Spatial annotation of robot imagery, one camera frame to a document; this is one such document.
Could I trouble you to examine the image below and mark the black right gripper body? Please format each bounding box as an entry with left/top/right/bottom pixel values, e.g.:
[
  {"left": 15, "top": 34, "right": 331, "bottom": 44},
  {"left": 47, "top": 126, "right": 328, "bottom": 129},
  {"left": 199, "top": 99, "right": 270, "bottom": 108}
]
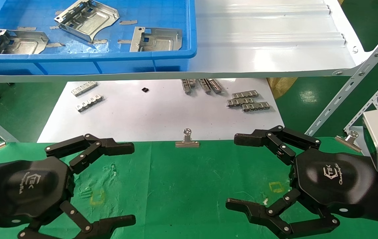
[{"left": 290, "top": 148, "right": 378, "bottom": 219}]

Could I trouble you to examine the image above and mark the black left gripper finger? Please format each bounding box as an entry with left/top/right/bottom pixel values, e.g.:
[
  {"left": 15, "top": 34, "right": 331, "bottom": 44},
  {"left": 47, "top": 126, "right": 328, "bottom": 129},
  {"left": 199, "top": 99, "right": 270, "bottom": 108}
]
[
  {"left": 45, "top": 134, "right": 135, "bottom": 175},
  {"left": 18, "top": 200, "right": 136, "bottom": 239}
]

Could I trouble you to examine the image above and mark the white metal shelf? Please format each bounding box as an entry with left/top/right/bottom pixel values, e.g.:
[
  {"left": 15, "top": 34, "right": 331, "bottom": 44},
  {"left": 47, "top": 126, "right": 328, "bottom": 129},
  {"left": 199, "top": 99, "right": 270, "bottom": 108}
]
[{"left": 0, "top": 0, "right": 372, "bottom": 83}]

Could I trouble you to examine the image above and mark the blue plastic bin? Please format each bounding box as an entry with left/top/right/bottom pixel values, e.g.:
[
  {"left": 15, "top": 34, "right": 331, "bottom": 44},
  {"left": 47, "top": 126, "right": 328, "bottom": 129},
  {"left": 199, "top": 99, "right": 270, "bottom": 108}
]
[{"left": 0, "top": 0, "right": 197, "bottom": 75}]

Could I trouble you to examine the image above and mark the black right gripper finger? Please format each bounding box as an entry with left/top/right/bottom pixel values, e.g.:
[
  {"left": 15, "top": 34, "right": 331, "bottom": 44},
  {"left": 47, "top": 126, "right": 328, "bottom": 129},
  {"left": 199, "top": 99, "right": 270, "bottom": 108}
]
[
  {"left": 234, "top": 125, "right": 321, "bottom": 166},
  {"left": 226, "top": 189, "right": 340, "bottom": 239}
]

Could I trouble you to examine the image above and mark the green table cloth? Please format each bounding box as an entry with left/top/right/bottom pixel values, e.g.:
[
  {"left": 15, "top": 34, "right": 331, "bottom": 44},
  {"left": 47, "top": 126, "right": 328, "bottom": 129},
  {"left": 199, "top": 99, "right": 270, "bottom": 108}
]
[{"left": 0, "top": 137, "right": 378, "bottom": 239}]

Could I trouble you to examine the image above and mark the yellow woven sack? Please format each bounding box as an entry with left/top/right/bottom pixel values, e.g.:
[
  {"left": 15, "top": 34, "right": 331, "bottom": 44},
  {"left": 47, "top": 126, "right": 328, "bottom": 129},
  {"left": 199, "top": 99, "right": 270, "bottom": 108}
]
[{"left": 267, "top": 77, "right": 298, "bottom": 99}]

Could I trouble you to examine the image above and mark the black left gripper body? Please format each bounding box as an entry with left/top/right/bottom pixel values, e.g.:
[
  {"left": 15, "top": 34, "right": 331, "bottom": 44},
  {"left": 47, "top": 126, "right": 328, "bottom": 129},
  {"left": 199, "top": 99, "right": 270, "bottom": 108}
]
[{"left": 0, "top": 156, "right": 75, "bottom": 230}]

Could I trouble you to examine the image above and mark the bent galvanized steel bracket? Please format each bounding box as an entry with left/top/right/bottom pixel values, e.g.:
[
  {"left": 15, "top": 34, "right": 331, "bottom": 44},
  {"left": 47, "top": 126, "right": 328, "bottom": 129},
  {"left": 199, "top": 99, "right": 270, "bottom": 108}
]
[
  {"left": 0, "top": 29, "right": 49, "bottom": 54},
  {"left": 130, "top": 27, "right": 183, "bottom": 52},
  {"left": 54, "top": 0, "right": 120, "bottom": 43}
]

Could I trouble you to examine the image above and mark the white perforated steel upright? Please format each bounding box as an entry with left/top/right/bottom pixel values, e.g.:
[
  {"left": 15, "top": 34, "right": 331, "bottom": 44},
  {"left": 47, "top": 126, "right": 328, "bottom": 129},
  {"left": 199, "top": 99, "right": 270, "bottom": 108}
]
[
  {"left": 343, "top": 65, "right": 378, "bottom": 133},
  {"left": 305, "top": 17, "right": 378, "bottom": 137}
]

